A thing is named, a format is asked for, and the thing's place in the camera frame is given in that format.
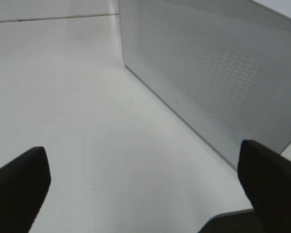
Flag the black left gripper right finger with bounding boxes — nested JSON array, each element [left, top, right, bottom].
[[237, 140, 291, 233]]

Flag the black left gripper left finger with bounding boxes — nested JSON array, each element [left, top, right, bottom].
[[0, 147, 51, 233]]

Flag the white microwave door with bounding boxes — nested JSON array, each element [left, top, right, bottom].
[[119, 0, 291, 166]]

